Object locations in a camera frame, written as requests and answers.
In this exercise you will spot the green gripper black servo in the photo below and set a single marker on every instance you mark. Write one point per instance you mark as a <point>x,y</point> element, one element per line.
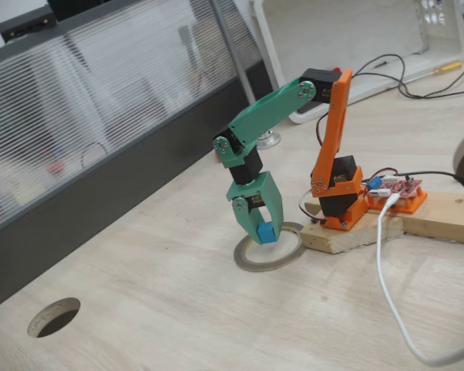
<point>264,193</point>

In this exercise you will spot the small blue cube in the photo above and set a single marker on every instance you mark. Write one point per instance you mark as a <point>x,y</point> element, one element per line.
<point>265,233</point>

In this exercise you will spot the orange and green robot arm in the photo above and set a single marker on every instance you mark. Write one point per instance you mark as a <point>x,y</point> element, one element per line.
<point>270,108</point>

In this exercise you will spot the red controller circuit board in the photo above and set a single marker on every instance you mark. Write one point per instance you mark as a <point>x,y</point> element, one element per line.
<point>400,186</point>

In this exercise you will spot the silver metal pole with base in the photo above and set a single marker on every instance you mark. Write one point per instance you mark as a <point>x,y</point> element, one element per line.
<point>236,58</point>

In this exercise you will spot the long light wooden plank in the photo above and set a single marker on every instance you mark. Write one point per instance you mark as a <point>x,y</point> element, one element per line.
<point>448,216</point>

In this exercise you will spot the frosted grey-framed desk partition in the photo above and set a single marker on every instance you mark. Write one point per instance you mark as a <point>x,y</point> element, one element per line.
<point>100,96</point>

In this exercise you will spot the small black electronics box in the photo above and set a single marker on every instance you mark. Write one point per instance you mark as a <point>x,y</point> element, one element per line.
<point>27,21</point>

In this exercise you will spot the orange printed board mount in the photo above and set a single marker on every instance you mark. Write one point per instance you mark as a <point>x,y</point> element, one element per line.
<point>413,205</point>

